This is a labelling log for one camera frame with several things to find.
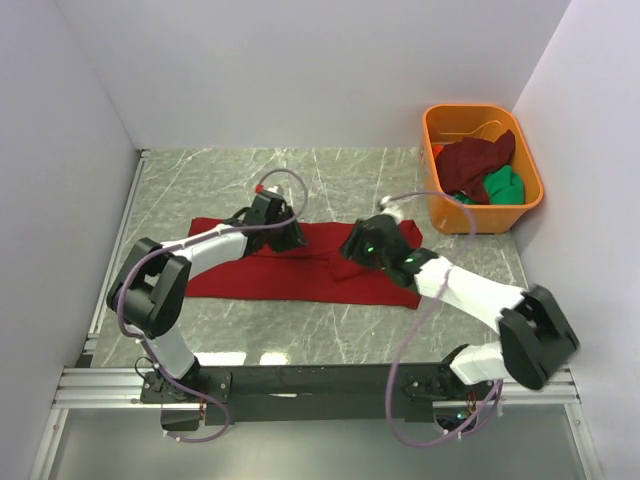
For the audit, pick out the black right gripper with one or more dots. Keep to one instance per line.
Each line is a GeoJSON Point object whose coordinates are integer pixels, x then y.
{"type": "Point", "coordinates": [359, 233]}

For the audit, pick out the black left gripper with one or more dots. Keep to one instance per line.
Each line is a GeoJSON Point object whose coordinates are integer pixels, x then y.
{"type": "Point", "coordinates": [294, 238]}

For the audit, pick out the bright red t shirt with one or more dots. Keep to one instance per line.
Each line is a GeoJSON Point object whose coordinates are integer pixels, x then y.
{"type": "Point", "coordinates": [315, 272]}

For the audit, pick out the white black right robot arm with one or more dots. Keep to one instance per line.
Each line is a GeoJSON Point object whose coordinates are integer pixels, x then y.
{"type": "Point", "coordinates": [535, 337]}

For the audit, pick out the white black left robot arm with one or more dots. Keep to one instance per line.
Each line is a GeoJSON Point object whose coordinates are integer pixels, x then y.
{"type": "Point", "coordinates": [148, 293]}

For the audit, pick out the orange red garment in basket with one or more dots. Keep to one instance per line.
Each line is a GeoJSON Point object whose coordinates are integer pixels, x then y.
{"type": "Point", "coordinates": [437, 149]}

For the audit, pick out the dark maroon t shirt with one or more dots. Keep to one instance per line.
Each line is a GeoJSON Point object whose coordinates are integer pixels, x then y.
{"type": "Point", "coordinates": [462, 166]}

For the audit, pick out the orange plastic laundry basket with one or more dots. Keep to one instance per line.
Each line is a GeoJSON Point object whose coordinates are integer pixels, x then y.
{"type": "Point", "coordinates": [449, 123]}

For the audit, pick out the green t shirt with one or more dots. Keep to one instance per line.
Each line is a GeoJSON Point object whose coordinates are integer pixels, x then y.
{"type": "Point", "coordinates": [504, 187]}

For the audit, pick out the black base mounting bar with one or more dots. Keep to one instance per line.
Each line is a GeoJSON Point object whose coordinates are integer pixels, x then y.
{"type": "Point", "coordinates": [335, 392]}

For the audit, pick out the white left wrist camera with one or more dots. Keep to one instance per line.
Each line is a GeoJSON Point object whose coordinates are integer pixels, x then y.
{"type": "Point", "coordinates": [272, 191]}

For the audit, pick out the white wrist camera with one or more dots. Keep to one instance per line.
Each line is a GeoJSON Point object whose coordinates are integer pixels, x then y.
{"type": "Point", "coordinates": [389, 207]}
{"type": "Point", "coordinates": [272, 191]}

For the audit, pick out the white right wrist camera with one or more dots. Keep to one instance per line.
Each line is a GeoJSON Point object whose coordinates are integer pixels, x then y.
{"type": "Point", "coordinates": [389, 207]}

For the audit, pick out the aluminium frame rail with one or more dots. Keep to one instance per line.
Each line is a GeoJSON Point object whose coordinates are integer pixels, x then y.
{"type": "Point", "coordinates": [127, 387]}

